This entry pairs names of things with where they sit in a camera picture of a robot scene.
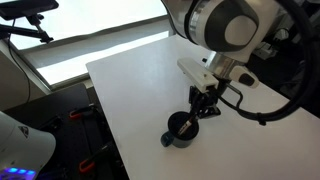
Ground white robot base blue lights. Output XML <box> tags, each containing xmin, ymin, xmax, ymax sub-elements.
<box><xmin>0</xmin><ymin>110</ymin><xmax>57</xmax><ymax>180</ymax></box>

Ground thin black camera cable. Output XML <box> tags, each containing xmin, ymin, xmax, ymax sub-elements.
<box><xmin>6</xmin><ymin>19</ymin><xmax>32</xmax><ymax>104</ymax></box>

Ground black side table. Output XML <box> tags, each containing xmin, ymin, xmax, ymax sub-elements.
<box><xmin>3</xmin><ymin>82</ymin><xmax>130</xmax><ymax>180</ymax></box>

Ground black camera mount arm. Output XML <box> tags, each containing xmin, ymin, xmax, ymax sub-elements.
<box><xmin>0</xmin><ymin>13</ymin><xmax>55</xmax><ymax>44</ymax></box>

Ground orange handled black clamp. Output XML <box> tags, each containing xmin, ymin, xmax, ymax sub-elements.
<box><xmin>78</xmin><ymin>142</ymin><xmax>116</xmax><ymax>174</ymax></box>
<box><xmin>68</xmin><ymin>104</ymin><xmax>98</xmax><ymax>120</ymax></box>

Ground grey window frame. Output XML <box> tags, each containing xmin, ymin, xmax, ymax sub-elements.
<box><xmin>7</xmin><ymin>0</ymin><xmax>176</xmax><ymax>91</ymax></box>

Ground white device on floor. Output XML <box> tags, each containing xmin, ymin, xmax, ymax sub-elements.
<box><xmin>254</xmin><ymin>41</ymin><xmax>279</xmax><ymax>61</ymax></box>

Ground dark blue mug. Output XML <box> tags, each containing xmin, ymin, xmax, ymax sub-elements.
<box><xmin>160</xmin><ymin>111</ymin><xmax>201</xmax><ymax>150</ymax></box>

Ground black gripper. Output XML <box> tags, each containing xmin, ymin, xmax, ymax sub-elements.
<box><xmin>188</xmin><ymin>84</ymin><xmax>222</xmax><ymax>125</ymax></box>

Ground black camera on mount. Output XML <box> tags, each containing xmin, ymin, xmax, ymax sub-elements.
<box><xmin>0</xmin><ymin>0</ymin><xmax>60</xmax><ymax>21</ymax></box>

